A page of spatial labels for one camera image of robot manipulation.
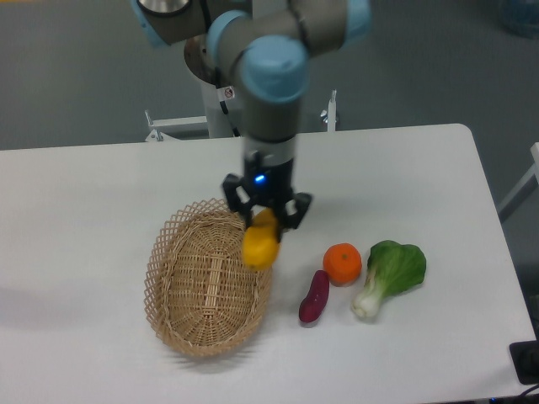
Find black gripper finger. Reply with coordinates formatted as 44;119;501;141
221;173;256;227
275;192;313;242

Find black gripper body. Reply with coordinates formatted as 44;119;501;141
235;151;297;213

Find yellow mango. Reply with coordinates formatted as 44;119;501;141
242;208;280;271

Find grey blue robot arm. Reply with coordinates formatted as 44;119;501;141
131;1;371;236

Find oval wicker basket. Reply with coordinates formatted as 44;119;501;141
144;199;272;357

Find orange tangerine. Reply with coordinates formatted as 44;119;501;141
323;243;362;284

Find purple sweet potato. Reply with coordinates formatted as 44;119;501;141
298;270;330;323

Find green bok choy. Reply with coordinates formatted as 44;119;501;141
351;240;427;318

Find black device at table edge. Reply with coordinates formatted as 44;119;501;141
509;340;538;385

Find white frame at right edge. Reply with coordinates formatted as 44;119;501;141
497;142;538;223

